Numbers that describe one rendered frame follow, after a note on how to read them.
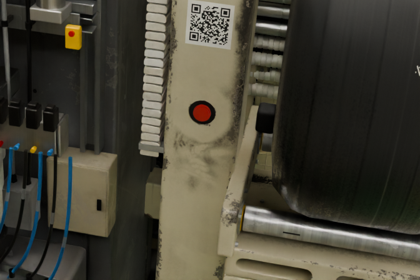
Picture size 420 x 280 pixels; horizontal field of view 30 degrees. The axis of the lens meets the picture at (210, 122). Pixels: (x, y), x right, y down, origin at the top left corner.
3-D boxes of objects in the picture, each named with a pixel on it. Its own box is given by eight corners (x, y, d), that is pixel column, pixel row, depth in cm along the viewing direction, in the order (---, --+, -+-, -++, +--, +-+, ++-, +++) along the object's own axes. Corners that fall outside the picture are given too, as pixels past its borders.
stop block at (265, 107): (254, 132, 152) (257, 110, 150) (257, 121, 156) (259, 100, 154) (274, 135, 151) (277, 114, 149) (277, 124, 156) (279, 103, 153)
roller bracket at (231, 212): (215, 257, 132) (220, 210, 128) (247, 144, 167) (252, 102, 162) (235, 260, 132) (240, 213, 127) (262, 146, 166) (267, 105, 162)
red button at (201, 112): (192, 120, 133) (193, 104, 132) (194, 115, 135) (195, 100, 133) (209, 123, 133) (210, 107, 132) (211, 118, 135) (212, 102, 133)
